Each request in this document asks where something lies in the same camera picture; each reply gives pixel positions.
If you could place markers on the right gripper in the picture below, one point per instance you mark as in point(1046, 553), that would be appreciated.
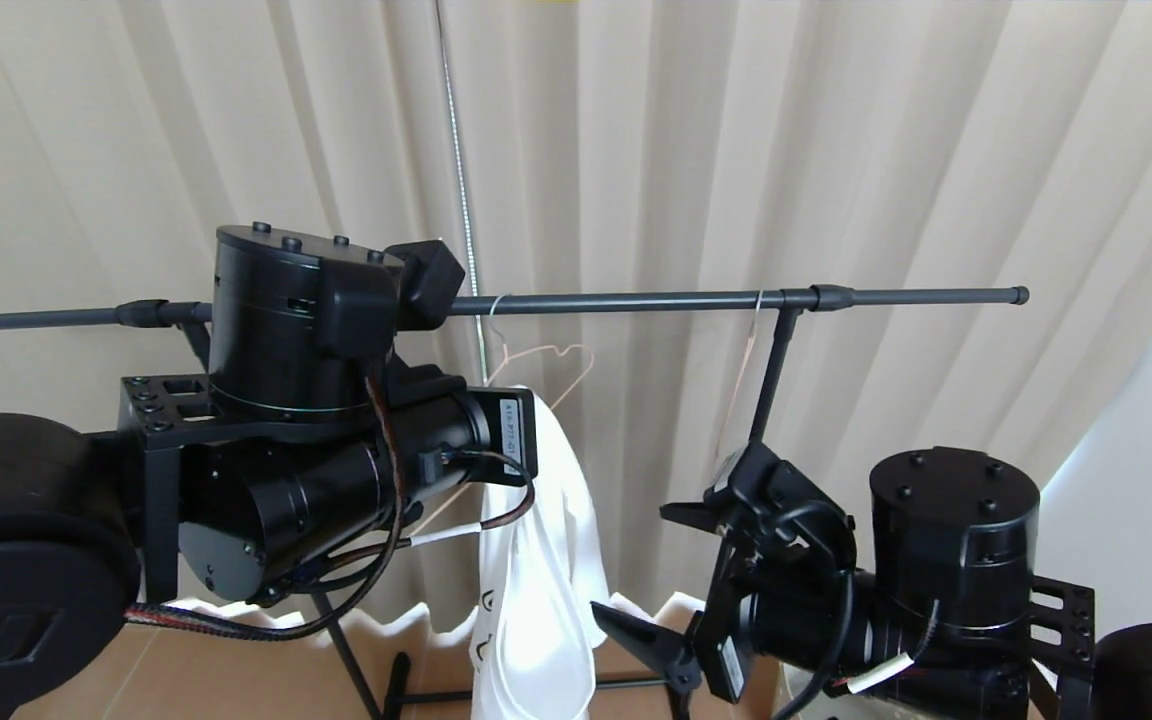
point(806, 640)

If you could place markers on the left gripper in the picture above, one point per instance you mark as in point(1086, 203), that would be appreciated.
point(336, 490)

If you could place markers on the white printed t-shirt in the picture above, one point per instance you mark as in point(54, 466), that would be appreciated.
point(536, 600)

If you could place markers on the pink clothes hanger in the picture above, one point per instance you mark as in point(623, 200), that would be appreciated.
point(741, 380)
point(546, 350)

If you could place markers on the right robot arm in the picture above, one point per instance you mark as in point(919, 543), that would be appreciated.
point(956, 540)

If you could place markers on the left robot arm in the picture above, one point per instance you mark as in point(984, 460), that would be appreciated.
point(36, 520)

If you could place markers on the black clothes rack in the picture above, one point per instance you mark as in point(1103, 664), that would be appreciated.
point(636, 300)

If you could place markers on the silver curtain wand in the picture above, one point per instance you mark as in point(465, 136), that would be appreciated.
point(456, 150)

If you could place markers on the white curtain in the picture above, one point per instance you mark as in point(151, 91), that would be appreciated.
point(836, 150)

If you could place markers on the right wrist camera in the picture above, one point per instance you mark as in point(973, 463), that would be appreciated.
point(766, 490)

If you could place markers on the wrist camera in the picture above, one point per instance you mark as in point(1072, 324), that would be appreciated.
point(426, 285)
point(766, 490)

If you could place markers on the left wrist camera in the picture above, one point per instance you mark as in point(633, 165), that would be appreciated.
point(426, 285)

